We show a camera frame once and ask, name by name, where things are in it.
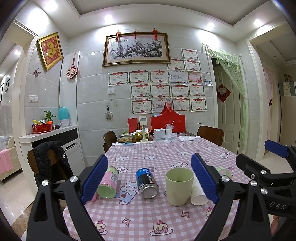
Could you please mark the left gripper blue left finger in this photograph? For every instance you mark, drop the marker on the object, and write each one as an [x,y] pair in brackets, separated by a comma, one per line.
[46,221]

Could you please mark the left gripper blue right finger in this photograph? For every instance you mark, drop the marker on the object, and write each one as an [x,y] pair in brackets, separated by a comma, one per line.
[251,220]

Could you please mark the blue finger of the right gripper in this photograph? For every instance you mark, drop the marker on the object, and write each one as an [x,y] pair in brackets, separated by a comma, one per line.
[262,175]
[280,150]

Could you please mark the pale green cup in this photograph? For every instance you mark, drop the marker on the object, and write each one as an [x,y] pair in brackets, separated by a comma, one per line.
[179,183]

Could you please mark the small green clear cup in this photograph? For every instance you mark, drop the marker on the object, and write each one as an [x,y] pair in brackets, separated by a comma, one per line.
[223,171]

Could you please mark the white paper cup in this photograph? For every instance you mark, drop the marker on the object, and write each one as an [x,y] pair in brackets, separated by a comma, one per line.
[198,196]

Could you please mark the black jacket on chair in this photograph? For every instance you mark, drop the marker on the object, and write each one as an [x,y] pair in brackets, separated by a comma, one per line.
[52,163]

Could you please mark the brown chair right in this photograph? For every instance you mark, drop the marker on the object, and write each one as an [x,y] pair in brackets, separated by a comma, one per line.
[214,135]

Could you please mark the brown chair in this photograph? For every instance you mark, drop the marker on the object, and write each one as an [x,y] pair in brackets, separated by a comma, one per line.
[214,135]
[109,139]

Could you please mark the pink green labelled can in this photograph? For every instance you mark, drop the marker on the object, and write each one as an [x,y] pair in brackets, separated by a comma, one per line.
[108,185]

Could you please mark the pink towel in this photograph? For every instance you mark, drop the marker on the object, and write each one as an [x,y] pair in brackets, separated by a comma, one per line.
[5,161]

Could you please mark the red diamond door decoration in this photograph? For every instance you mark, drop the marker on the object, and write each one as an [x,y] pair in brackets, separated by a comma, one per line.
[222,93]

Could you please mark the red basket with items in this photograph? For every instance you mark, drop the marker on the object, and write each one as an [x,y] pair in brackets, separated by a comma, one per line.
[42,126]

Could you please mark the brown chair left far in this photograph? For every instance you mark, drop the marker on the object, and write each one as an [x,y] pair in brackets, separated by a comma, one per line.
[109,139]

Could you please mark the blue black metal can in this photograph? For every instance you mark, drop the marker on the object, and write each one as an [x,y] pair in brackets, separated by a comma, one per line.
[147,185]

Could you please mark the potted green plant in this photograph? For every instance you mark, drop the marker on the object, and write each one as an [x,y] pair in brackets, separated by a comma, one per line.
[49,116]

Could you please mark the blue white humidifier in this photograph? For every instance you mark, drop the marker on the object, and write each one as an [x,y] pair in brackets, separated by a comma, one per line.
[63,116]

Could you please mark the green door curtain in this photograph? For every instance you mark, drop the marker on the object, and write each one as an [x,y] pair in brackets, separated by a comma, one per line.
[232,114]

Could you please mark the white tissue box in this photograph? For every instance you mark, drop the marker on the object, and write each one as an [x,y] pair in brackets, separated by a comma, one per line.
[159,133]

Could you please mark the red gift bag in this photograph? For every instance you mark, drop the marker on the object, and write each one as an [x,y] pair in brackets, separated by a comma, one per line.
[169,116]

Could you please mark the small red box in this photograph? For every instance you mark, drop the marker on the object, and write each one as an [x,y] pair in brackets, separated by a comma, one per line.
[132,125]

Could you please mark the white desk lamp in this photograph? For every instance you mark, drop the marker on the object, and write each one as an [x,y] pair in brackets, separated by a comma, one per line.
[143,123]

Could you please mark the gold framed red picture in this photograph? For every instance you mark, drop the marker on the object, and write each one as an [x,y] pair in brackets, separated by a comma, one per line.
[50,50]

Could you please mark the plum blossom framed painting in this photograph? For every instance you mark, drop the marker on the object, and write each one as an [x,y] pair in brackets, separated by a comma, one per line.
[136,47]

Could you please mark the red round wall ornament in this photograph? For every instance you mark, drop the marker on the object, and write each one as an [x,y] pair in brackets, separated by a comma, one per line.
[73,69]

